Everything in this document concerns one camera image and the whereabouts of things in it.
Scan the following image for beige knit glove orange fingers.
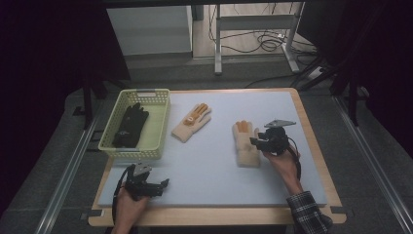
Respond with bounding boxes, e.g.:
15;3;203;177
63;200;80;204
231;120;262;169
170;102;212;143

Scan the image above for black floor cables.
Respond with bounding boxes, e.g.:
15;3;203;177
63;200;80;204
208;3;319;56

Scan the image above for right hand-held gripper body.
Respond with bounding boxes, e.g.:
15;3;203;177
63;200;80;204
258;119;297;156

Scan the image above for yellow-green plastic basket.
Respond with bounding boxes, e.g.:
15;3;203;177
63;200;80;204
97;88;171;160

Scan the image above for grey foam mat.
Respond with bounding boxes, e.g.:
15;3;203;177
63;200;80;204
97;91;327;209

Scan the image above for person's right hand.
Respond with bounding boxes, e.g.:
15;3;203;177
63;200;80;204
262;146;302;184

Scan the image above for aluminium floor rail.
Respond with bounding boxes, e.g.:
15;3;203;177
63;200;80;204
333;96;413;234
34;113;102;234

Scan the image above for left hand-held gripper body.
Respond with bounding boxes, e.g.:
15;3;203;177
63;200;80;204
124;162;165;200

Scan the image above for black stand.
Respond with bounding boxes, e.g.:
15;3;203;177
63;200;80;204
81;77;109;131

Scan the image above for grey metal desk frame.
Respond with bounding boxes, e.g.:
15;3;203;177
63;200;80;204
213;2;307;76

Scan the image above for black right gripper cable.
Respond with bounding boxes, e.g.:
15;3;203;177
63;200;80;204
285;136;303;181

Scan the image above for person's left hand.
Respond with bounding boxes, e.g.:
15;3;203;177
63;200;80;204
112;185;151;226

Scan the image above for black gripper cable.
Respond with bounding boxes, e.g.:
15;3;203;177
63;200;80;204
111;163;136;226
285;136;303;181

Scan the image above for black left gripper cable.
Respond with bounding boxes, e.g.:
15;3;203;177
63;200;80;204
111;163;136;226

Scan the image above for black glove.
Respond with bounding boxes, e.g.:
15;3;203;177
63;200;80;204
120;102;151;144
111;129;140;148

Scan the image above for white power strip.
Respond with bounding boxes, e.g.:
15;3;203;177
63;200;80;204
307;65;324;81

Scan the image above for white cabinet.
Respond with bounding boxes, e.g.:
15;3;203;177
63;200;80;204
106;5;194;57

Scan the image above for black tripod legs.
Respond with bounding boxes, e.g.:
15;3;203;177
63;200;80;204
290;55;337;93

